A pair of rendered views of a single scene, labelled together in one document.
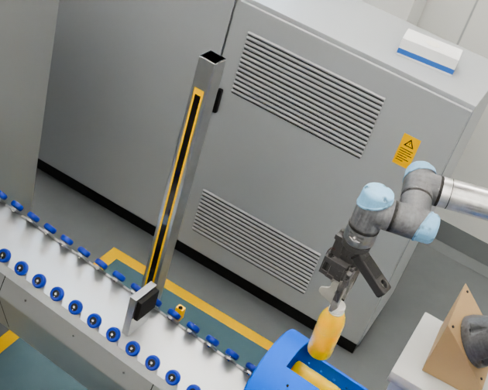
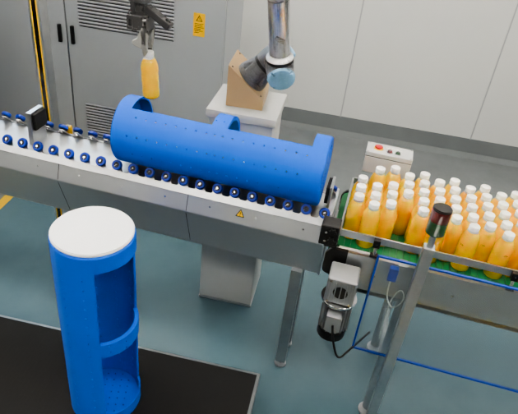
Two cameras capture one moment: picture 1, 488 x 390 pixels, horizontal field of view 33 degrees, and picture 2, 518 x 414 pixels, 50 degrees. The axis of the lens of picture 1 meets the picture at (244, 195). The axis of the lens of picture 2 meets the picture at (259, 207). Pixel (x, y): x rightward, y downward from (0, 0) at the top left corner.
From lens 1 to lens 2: 0.91 m
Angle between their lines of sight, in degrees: 9
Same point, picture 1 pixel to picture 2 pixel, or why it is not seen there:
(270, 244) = not seen: hidden behind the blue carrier
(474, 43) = not seen: outside the picture
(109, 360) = (26, 162)
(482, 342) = (252, 70)
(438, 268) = not seen: hidden behind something
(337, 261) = (135, 16)
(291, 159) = (132, 58)
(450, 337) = (233, 73)
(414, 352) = (219, 99)
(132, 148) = (30, 92)
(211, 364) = (95, 147)
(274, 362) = (124, 108)
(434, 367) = (231, 99)
